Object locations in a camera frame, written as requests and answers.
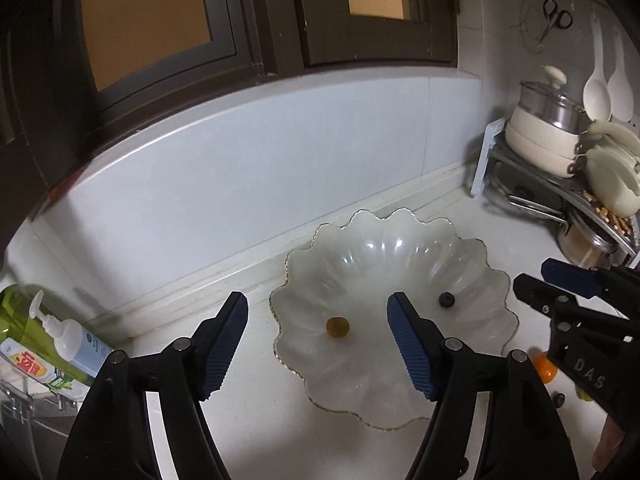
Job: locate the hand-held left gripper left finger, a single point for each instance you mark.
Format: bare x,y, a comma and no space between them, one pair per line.
225,350

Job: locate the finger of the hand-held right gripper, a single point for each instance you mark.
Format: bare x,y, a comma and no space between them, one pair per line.
570,276
532,292

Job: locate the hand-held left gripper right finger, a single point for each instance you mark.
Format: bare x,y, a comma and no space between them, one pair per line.
407,350

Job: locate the small orange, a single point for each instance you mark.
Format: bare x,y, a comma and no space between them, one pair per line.
542,369

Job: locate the white scalloped glass bowl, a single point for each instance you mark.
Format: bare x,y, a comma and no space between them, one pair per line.
350,270

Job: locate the person's right hand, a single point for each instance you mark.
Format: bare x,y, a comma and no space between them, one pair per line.
607,445

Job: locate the small green fruit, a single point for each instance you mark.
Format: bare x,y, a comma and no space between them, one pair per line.
582,394

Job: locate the blueberry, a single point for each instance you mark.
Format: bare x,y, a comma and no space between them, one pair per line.
445,300
559,400

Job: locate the wooden trivet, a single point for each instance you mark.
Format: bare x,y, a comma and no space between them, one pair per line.
612,220

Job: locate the small yellow round fruit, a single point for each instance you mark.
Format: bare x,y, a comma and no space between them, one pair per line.
337,326

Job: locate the steel rimmed pot lid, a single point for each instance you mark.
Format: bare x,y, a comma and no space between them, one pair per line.
530,195

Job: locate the cream ceramic kettle pot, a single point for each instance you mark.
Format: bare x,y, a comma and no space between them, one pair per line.
610,180

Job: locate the cream cooking pot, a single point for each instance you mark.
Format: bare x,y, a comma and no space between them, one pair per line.
535,145

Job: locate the metal shelf rack white sides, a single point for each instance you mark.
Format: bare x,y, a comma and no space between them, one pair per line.
487,160

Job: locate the white pump bottle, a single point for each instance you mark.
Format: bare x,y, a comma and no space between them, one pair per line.
75,345

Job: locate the steel steamer pot with lid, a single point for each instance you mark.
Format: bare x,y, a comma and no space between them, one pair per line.
550,105

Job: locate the white rice spoon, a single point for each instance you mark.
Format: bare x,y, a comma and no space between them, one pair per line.
621,95
597,95

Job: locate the green dish soap bottle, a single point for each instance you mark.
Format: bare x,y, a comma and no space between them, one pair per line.
20,310

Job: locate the black scissors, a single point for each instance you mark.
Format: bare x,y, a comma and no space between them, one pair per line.
555,15

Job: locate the brown framed window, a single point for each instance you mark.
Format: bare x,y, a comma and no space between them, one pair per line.
270,10

